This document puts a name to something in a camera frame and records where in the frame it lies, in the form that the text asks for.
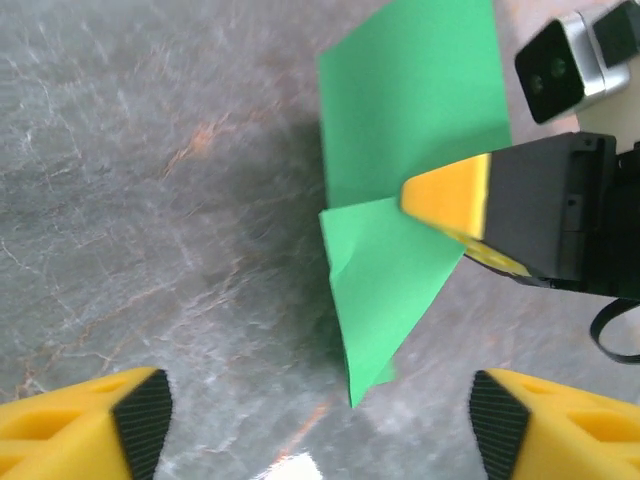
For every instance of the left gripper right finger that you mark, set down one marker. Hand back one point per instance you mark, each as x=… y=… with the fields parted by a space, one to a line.
x=575 y=435

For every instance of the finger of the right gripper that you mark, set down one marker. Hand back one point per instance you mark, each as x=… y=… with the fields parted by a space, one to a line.
x=492 y=255
x=520 y=200

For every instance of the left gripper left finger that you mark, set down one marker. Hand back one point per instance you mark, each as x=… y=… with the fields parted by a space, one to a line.
x=60 y=435

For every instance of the green square paper sheet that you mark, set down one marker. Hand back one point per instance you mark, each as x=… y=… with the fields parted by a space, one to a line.
x=400 y=100

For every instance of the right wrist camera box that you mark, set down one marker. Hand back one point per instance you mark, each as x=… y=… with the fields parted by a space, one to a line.
x=550 y=75

